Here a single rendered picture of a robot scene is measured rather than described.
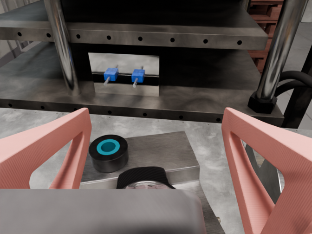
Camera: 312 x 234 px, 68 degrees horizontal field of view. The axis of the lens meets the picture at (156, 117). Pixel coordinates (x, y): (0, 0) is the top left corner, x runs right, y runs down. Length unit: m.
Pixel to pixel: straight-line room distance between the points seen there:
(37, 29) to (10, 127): 0.37
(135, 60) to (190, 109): 0.28
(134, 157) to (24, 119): 0.51
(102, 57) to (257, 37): 0.55
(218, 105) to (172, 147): 0.43
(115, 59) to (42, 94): 0.36
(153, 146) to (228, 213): 0.22
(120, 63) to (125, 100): 0.15
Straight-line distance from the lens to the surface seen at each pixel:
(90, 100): 0.96
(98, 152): 0.48
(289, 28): 0.83
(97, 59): 0.93
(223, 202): 0.59
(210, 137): 0.74
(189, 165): 0.50
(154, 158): 0.51
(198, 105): 0.91
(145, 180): 0.52
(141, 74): 0.89
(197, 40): 0.86
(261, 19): 2.70
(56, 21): 0.90
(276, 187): 0.51
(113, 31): 0.89
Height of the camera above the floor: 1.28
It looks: 36 degrees down
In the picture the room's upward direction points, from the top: straight up
